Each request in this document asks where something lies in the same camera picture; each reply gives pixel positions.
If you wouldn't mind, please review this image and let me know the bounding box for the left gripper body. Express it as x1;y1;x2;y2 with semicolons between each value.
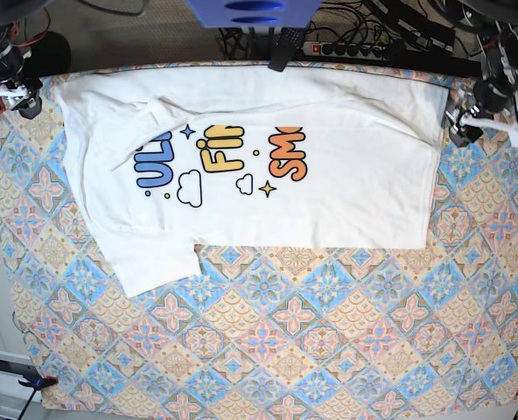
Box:
472;79;517;114

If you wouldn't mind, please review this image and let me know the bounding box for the white printed T-shirt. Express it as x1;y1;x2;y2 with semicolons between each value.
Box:
55;66;448;297

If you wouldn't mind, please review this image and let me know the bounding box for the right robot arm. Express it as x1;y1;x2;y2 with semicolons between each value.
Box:
0;1;48;120

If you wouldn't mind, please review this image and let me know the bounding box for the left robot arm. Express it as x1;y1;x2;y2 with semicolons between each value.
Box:
430;1;518;149

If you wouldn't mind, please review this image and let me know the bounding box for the black round stand base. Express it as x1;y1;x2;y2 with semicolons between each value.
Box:
23;31;72;77

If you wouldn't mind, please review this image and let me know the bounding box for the white power strip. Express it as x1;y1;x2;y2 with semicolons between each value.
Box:
302;41;388;60

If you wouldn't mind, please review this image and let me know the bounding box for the patterned tile tablecloth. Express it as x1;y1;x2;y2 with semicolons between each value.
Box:
0;76;518;419

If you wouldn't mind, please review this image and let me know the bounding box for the blue orange clamp bottom left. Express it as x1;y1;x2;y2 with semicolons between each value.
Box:
0;374;58;419

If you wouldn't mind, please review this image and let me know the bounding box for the white cabinet box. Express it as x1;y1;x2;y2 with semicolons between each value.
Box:
0;351;37;419

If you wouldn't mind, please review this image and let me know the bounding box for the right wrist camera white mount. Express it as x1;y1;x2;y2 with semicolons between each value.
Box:
0;86;29;113

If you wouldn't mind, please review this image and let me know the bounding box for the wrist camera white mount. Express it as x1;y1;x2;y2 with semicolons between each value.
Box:
461;93;518;149
0;86;29;113

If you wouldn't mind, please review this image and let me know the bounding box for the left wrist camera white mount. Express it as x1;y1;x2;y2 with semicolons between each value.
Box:
461;93;518;149

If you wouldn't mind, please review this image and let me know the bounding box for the black remote-like bracket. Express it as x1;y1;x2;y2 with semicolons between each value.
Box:
268;27;306;72

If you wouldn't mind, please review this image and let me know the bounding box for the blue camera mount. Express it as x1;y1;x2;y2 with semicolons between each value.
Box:
186;0;321;28

